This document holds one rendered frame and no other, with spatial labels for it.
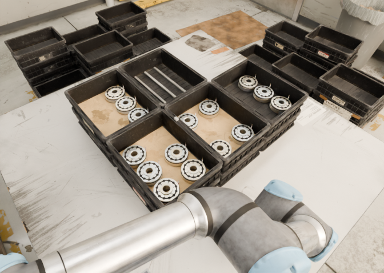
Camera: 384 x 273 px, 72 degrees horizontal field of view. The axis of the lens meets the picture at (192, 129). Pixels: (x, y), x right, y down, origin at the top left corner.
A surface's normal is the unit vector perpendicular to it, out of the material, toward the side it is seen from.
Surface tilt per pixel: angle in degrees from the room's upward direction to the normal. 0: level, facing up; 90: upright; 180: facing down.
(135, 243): 29
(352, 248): 0
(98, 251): 20
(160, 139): 0
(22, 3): 90
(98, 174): 0
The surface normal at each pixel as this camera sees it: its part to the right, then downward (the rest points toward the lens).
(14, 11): 0.64, 0.59
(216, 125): 0.01, -0.65
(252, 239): -0.30, -0.50
